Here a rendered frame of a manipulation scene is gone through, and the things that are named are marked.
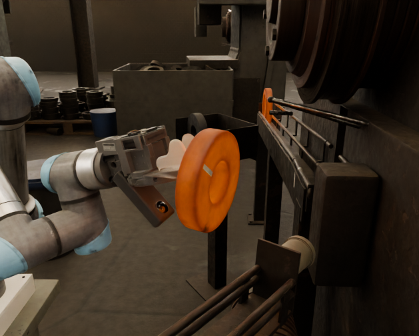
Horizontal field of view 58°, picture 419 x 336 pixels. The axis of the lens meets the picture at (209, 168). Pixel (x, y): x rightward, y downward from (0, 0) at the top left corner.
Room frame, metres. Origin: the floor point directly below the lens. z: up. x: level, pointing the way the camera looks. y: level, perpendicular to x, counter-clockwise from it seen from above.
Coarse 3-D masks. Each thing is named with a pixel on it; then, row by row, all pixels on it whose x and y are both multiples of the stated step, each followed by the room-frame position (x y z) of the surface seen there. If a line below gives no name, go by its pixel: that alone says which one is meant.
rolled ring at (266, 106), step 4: (268, 88) 1.98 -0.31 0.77; (264, 92) 1.98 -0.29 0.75; (268, 92) 1.93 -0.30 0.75; (264, 96) 2.02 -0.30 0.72; (268, 96) 1.91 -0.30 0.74; (264, 100) 2.04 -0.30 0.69; (264, 104) 2.04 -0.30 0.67; (268, 104) 1.89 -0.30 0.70; (264, 108) 2.04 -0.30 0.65; (268, 108) 1.89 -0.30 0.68; (264, 112) 2.02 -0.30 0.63; (268, 112) 1.89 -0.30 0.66; (264, 116) 1.92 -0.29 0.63; (268, 116) 1.90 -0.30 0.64; (268, 120) 1.91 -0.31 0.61
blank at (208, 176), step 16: (208, 128) 0.55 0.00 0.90; (192, 144) 0.50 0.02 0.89; (208, 144) 0.49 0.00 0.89; (224, 144) 0.53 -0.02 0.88; (192, 160) 0.48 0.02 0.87; (208, 160) 0.49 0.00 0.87; (224, 160) 0.54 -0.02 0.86; (192, 176) 0.47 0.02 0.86; (208, 176) 0.49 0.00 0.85; (224, 176) 0.56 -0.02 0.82; (176, 192) 0.47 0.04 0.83; (192, 192) 0.46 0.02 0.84; (208, 192) 0.49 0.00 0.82; (224, 192) 0.55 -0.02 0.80; (176, 208) 0.47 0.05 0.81; (192, 208) 0.46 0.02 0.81; (208, 208) 0.49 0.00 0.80; (224, 208) 0.55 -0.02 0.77; (192, 224) 0.47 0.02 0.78; (208, 224) 0.49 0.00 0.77
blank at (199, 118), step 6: (192, 114) 1.42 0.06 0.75; (198, 114) 1.40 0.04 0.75; (192, 120) 1.42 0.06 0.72; (198, 120) 1.37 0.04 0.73; (204, 120) 1.37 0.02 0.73; (192, 126) 1.43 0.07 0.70; (198, 126) 1.36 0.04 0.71; (204, 126) 1.35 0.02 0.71; (192, 132) 1.44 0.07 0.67; (198, 132) 1.36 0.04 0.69
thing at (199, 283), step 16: (176, 128) 1.45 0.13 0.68; (224, 128) 1.52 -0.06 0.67; (240, 128) 1.30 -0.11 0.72; (256, 128) 1.34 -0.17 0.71; (240, 144) 1.30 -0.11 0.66; (256, 144) 1.34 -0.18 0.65; (256, 160) 1.34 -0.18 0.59; (224, 224) 1.36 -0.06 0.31; (208, 240) 1.39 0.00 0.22; (224, 240) 1.37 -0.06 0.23; (208, 256) 1.39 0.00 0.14; (224, 256) 1.37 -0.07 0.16; (208, 272) 1.39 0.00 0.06; (224, 272) 1.37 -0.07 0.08; (208, 288) 1.35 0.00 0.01
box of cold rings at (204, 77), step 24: (120, 72) 3.25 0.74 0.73; (144, 72) 3.26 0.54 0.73; (168, 72) 3.26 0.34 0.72; (192, 72) 3.27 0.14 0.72; (216, 72) 3.27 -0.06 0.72; (120, 96) 3.25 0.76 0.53; (144, 96) 3.25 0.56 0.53; (168, 96) 3.26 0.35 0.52; (192, 96) 3.27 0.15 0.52; (216, 96) 3.27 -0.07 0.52; (120, 120) 3.25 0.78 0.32; (144, 120) 3.25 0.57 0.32; (168, 120) 3.26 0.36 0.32
